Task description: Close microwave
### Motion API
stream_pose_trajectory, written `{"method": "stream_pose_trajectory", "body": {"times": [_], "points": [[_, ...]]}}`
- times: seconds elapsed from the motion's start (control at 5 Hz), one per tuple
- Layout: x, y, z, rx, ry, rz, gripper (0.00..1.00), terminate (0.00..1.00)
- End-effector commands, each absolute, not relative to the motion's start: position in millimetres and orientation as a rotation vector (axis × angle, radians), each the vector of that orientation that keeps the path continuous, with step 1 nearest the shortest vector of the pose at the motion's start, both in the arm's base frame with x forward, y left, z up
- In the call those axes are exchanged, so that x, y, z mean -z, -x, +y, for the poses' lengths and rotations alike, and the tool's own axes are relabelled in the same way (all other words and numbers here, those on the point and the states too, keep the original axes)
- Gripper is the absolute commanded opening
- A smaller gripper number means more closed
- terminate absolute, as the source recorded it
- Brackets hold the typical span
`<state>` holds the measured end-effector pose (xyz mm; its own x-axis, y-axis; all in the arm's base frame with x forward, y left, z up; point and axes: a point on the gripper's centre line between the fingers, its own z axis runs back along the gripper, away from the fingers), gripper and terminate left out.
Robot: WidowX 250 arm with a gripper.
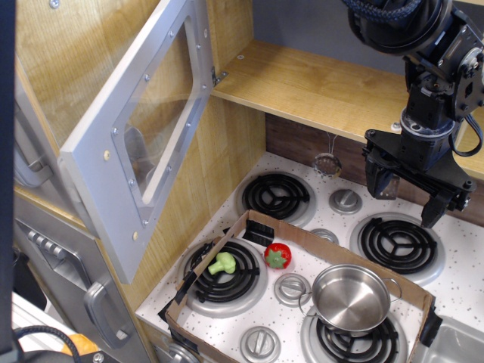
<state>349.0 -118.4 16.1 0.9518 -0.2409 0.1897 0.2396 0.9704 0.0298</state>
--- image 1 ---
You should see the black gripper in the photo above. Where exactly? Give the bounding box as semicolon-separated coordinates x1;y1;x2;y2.
363;129;476;228

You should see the silver microwave door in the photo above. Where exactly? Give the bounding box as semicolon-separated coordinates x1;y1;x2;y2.
59;1;214;284

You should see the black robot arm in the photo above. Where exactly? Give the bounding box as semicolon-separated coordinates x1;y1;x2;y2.
346;1;483;228

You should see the wooden microwave shelf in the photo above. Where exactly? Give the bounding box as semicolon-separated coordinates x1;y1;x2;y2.
211;39;484;181

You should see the hanging small metal spatula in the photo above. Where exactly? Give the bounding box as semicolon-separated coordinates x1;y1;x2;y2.
375;175;400;200

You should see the back right black burner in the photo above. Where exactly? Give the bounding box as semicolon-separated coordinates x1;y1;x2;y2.
349;213;445;285

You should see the black burner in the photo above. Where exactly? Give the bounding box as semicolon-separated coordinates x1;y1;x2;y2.
235;172;317;227
300;314;408;363
349;213;445;285
186;238;268;318

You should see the white door latch clip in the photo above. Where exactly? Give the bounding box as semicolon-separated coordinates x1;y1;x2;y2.
390;122;402;132

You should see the silver knob back centre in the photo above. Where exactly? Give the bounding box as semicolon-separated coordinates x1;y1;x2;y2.
329;189;362;215

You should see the hanging round metal strainer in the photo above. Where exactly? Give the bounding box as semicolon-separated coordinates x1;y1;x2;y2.
312;132;343;179

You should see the silver knob middle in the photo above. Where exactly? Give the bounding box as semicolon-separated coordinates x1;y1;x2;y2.
310;228;340;245

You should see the steel pot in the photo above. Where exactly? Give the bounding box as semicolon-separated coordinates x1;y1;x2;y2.
298;264;402;337

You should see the back left black burner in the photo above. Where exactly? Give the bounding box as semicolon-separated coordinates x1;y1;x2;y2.
235;172;317;227

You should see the red toy strawberry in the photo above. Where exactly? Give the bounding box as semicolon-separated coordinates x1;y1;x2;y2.
264;243;292;269

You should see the silver knob centre front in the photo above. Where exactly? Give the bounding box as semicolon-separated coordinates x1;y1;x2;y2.
274;273;311;308

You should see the front right black burner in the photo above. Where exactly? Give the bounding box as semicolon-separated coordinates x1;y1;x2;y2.
300;314;408;363

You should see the steel sink basin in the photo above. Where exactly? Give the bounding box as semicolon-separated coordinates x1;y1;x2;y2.
411;317;483;363

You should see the green toy broccoli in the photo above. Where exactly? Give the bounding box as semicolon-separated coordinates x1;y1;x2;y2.
208;252;236;275

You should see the front left black burner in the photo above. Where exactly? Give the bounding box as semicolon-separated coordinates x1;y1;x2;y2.
186;238;268;318

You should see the silver knob front edge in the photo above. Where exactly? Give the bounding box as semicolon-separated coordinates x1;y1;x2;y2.
240;326;281;363

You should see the silver oven knob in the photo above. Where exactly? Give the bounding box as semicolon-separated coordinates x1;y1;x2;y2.
169;343;200;363

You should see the silver fridge dispenser panel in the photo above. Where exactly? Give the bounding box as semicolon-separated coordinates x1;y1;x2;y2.
16;219;92;291

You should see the orange object bottom left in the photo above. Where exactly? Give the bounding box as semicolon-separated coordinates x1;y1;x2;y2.
68;334;99;355

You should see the silver lower fridge handle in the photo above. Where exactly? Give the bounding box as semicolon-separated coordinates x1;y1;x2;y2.
83;281;128;349

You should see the silver fridge handle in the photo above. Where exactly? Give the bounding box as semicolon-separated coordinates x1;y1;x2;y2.
14;93;53;188
83;281;128;349

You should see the silver upper fridge handle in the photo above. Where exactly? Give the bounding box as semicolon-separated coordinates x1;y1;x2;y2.
14;93;53;188

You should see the black braided cable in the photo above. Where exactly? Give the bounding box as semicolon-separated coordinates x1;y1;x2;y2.
13;324;82;363

